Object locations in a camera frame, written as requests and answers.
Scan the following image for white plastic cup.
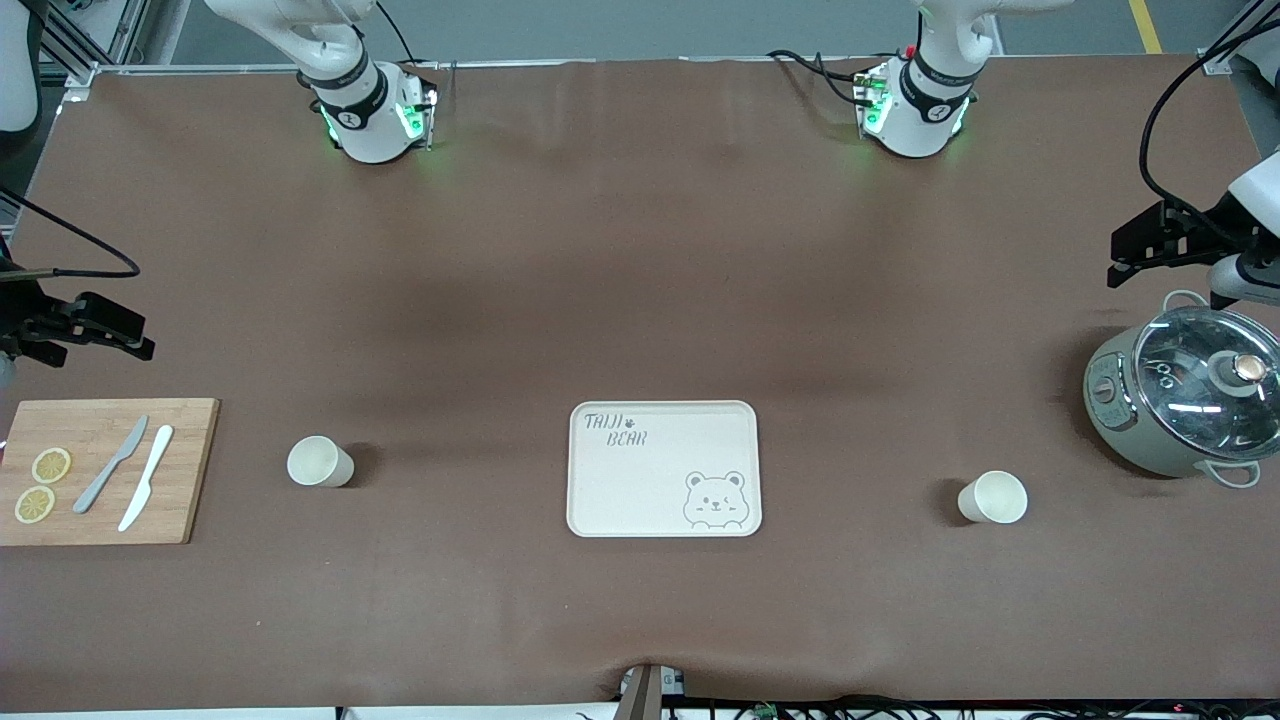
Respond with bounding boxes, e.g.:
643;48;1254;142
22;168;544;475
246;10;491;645
957;470;1029;526
287;435;356;489

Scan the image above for cream tray with bear print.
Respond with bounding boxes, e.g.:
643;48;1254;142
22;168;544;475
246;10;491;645
566;400;763;539

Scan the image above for glass pot lid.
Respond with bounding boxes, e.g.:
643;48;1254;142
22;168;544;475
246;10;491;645
1133;307;1280;463

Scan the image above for grey plastic knife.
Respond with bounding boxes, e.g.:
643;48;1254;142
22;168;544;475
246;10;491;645
72;415;150;515

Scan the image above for white plastic knife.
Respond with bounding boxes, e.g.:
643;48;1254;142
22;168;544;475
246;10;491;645
117;424;175;533

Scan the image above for wooden cutting board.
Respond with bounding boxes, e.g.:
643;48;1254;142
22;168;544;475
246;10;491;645
0;398;221;547

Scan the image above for brown table cover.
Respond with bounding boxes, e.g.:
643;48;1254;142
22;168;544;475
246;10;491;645
0;55;1280;713

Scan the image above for aluminium frame profile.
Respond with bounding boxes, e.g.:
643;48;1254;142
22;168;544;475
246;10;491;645
0;0;151;103
1200;0;1280;77

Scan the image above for black base power cable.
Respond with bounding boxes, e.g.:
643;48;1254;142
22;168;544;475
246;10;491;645
374;0;418;67
765;48;873;107

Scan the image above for grey table edge bracket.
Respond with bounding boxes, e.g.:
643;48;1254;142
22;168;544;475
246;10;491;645
618;662;687;720

